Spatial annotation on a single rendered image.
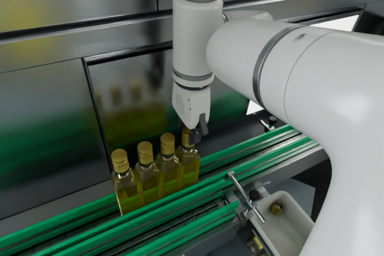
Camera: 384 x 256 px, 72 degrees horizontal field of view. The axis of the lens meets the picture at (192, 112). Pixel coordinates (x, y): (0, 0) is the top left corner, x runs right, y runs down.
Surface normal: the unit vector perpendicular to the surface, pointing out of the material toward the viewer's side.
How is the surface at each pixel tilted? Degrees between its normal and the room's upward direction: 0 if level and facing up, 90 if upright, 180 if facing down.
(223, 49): 69
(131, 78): 90
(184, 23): 90
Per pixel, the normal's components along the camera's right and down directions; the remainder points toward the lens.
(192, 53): -0.11, 0.66
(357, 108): -0.88, -0.02
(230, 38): -0.75, -0.43
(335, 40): -0.38, -0.77
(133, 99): 0.47, 0.61
